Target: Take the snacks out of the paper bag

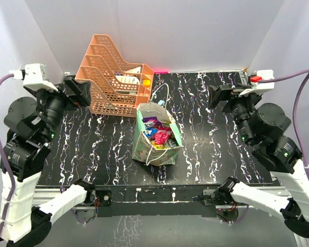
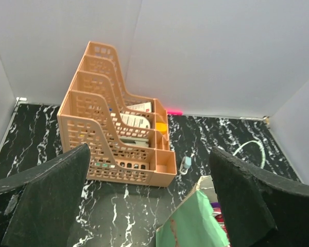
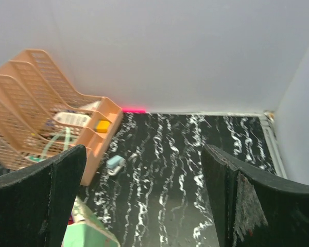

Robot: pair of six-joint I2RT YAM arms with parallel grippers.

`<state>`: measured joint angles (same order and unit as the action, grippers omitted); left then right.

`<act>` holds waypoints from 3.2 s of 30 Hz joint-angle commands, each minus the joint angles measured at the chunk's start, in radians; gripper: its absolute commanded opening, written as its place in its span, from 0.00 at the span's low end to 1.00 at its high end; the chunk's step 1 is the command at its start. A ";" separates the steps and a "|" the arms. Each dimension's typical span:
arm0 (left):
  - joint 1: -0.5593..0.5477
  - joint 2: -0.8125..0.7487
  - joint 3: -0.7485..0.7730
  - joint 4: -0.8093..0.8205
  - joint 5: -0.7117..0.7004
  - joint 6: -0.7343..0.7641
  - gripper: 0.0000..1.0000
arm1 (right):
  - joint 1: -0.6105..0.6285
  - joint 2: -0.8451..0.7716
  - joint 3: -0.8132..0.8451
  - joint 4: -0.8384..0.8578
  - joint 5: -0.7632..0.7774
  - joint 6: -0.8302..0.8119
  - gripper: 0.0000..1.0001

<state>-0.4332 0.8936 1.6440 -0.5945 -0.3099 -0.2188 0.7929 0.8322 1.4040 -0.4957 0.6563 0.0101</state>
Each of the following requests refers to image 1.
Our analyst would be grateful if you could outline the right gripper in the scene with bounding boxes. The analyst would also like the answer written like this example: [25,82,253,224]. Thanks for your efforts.
[207,83,259,144]

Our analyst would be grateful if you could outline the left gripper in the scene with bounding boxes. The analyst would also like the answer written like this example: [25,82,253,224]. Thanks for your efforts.
[31,76,91,140]

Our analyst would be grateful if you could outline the pink red snack packet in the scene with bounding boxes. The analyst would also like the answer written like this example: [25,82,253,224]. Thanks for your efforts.
[154,127,173,145]

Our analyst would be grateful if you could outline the green patterned paper bag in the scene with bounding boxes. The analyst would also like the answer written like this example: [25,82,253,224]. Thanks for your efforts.
[132,98,183,167]

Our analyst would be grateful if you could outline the purple Fox's candy bag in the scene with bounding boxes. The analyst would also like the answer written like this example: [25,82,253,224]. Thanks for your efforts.
[142,116,163,129]

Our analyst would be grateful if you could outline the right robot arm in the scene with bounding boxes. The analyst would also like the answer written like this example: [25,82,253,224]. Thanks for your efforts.
[200,85,309,238]

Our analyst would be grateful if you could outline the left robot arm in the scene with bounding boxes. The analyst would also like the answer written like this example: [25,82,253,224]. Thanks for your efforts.
[0,77,96,246]

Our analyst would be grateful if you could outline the orange plastic file organizer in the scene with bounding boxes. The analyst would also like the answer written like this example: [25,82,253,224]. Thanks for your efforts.
[75,34,154,117]

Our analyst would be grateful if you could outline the white papers in organizer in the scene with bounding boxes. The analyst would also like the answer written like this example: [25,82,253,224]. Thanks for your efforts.
[116,66,141,84]

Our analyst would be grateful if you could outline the light blue padlock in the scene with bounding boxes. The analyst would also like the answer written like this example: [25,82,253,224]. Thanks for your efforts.
[158,100,165,106]

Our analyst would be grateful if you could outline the yellow sticky notes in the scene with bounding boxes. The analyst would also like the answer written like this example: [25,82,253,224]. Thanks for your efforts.
[143,79,151,87]

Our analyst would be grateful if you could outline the blue snack packet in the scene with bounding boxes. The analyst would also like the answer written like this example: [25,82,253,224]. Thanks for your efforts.
[143,128,158,140]

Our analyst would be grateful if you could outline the yellow snack packet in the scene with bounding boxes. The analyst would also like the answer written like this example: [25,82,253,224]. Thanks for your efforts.
[151,142,170,150]

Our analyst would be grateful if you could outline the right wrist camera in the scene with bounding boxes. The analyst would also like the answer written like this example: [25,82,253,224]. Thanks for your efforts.
[239,69,274,97]

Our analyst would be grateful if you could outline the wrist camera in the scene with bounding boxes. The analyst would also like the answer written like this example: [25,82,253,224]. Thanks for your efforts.
[17,63,58,93]
[239,69,274,97]

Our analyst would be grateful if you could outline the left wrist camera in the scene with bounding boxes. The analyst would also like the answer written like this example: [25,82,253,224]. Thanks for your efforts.
[17,63,58,93]

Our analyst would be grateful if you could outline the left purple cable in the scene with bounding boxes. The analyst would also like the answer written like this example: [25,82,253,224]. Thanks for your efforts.
[0,74,15,244]

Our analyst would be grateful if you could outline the black front mounting rail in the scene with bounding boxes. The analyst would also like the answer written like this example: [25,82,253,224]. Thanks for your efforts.
[96,184,218,217]

